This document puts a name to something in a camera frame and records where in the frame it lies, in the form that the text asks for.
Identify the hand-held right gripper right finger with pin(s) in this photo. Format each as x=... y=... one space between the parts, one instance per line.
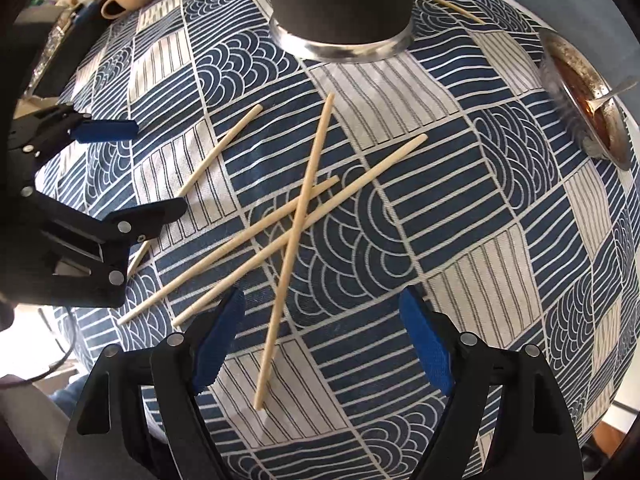
x=425 y=340

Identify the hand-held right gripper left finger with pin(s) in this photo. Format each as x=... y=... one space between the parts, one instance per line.
x=220 y=340

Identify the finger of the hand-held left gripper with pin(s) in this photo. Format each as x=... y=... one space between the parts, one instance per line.
x=150 y=212
x=107 y=131

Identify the light bamboo chopstick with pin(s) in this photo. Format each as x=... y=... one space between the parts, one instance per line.
x=300 y=220
x=200 y=269
x=350 y=193
x=225 y=147
x=450 y=6

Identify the black utensil holder cup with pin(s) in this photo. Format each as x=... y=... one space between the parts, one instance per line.
x=340 y=0

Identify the blue white patterned tablecloth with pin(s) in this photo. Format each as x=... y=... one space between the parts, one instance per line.
x=450 y=210

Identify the person's leg in jeans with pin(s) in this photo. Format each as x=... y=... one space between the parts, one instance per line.
x=70 y=394

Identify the metal sauce bowl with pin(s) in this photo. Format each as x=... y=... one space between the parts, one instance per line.
x=552 y=76

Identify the red chili sauce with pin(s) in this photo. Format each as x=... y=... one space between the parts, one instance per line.
x=575 y=85

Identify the metal spoon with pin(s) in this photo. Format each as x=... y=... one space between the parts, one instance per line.
x=602 y=101

